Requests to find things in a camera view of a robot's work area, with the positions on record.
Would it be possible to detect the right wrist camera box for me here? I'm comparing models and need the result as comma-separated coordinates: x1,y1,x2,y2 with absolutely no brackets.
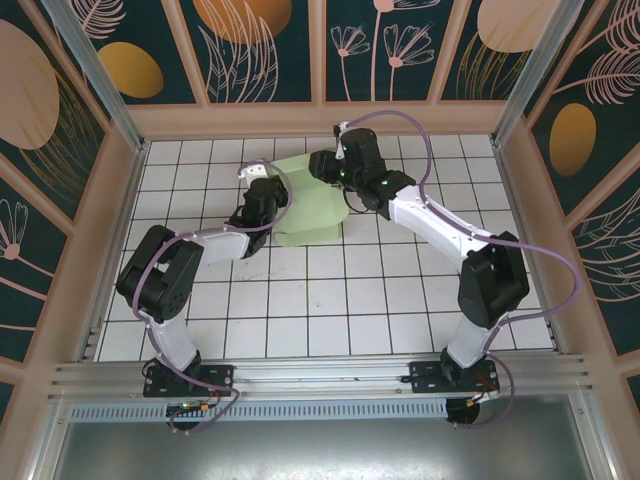
331,120,352,161

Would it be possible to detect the dark panel with pink flowers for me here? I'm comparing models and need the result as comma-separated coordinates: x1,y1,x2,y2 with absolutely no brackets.
319,0,441,104

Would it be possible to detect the slotted grey cable duct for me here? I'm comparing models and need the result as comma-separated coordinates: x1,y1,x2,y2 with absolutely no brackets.
69,399,449,422

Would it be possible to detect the light green cloth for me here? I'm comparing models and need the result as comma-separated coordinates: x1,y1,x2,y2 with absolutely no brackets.
267,153,349,249

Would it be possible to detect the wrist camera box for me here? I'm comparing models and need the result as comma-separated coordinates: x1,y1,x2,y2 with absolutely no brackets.
331,120,352,161
235,159,272,185

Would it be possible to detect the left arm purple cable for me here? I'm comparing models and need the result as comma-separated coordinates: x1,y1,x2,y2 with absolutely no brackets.
130,160,292,437

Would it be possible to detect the dark panel with small flower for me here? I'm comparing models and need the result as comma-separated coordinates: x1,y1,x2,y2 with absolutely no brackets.
0,154,71,366

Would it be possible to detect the dark panel with pink leaves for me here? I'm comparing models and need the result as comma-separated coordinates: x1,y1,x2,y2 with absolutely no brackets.
569,169,640,359

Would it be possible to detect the dark panel with large disc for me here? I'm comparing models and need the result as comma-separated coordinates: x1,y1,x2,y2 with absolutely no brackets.
0,0,111,224

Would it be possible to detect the aluminium frame post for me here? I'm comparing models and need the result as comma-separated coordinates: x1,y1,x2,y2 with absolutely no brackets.
39,0,151,154
492,0,594,147

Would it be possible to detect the grey metal sheet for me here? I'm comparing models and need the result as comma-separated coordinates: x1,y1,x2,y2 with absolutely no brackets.
29,419,616,480

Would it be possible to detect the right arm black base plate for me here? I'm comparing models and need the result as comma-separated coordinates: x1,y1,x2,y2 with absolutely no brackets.
408,360,500,397

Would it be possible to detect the small circuit board with wires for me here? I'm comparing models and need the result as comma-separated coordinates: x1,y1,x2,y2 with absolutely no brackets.
167,397,221,419

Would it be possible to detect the dark panel with leaf print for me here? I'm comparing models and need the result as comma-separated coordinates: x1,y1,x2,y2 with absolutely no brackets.
177,0,317,105

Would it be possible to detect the dark panel with orange oval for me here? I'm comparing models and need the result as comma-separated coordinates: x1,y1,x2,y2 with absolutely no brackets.
74,0,197,105

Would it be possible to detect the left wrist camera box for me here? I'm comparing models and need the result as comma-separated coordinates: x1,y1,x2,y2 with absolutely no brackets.
235,159,272,185

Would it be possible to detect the yellow connector with wires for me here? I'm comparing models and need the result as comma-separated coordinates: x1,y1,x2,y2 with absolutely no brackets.
467,374,501,407

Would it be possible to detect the long aluminium mounting rail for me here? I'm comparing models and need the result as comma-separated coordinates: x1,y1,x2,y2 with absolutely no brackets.
47,354,594,401

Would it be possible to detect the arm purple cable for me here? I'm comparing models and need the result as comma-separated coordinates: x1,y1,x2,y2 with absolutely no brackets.
342,109,584,431
130,160,292,437

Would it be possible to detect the dark panel with beige circle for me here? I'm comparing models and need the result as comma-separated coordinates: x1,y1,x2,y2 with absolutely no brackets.
438,0,546,101

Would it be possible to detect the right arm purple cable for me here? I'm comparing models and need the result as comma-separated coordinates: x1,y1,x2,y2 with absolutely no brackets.
342,109,584,431

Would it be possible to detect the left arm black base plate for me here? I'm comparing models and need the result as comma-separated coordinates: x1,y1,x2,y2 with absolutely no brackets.
143,364,236,399

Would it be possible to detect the dark panel with fern print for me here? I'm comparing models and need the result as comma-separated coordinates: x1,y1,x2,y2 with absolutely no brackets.
524,0,640,216

